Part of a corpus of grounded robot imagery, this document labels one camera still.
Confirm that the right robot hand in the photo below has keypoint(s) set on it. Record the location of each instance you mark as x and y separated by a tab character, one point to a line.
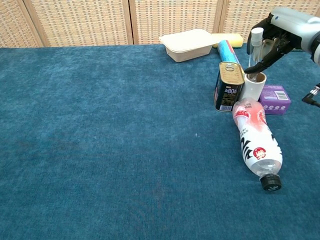
290	25

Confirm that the clear test tube white cap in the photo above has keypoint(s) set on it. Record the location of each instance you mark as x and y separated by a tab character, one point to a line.
257	33

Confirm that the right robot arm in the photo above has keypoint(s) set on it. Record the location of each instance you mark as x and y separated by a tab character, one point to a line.
316	50

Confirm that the yellow green sponge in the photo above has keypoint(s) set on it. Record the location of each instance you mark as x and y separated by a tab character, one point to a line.
232	39

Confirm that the blue plastic bag roll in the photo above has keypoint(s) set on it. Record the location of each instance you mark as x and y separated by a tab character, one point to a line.
226	53

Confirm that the white paper roll cardboard core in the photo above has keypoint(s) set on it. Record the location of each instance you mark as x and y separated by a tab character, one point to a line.
251	90

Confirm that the purple rectangular box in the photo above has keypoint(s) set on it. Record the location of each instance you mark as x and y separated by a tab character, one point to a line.
275	100

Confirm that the black gold luncheon meat can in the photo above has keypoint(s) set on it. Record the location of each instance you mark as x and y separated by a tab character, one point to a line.
228	86

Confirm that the beige lidded food container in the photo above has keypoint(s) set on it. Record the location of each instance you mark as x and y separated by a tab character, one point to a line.
187	45

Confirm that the plastic drink bottle white label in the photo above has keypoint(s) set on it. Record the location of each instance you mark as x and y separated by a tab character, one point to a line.
257	140

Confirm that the blue table cloth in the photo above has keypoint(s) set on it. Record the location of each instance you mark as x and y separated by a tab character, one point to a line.
100	125

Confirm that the wicker folding screen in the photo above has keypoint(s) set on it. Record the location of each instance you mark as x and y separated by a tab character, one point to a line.
75	22

